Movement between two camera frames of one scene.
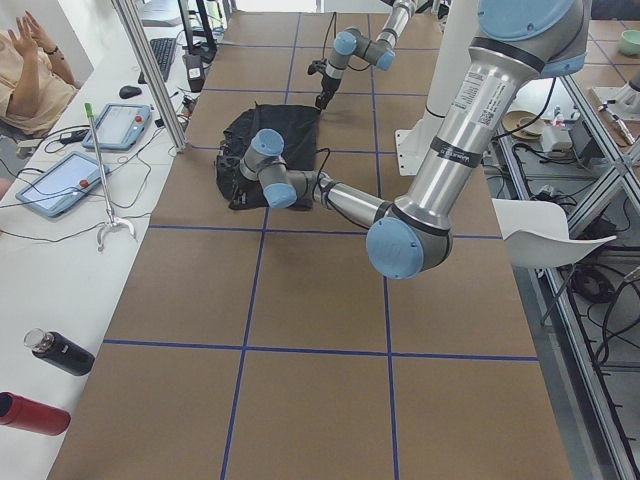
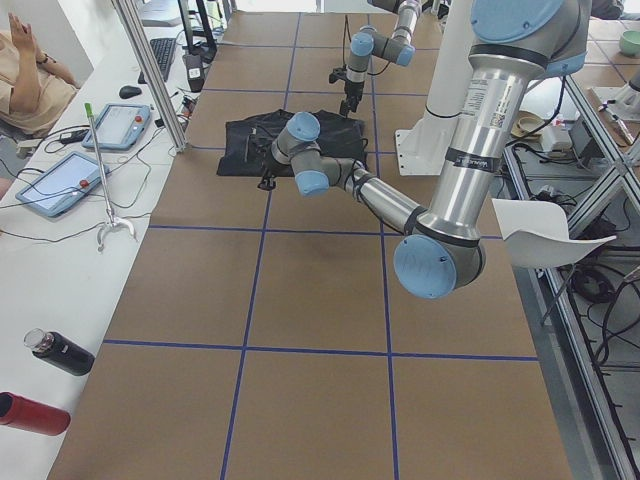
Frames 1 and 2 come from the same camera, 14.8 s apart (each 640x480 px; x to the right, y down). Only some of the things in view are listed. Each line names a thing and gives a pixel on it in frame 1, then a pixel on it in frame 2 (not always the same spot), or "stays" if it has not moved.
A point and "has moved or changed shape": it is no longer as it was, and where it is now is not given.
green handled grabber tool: (111, 221) stays
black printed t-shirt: (299, 128) has moved or changed shape
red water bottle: (30, 414) stays
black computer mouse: (129, 91) stays
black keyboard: (164, 50) stays
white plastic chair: (536, 234) stays
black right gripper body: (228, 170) → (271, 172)
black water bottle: (56, 349) stays
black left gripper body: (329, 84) → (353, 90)
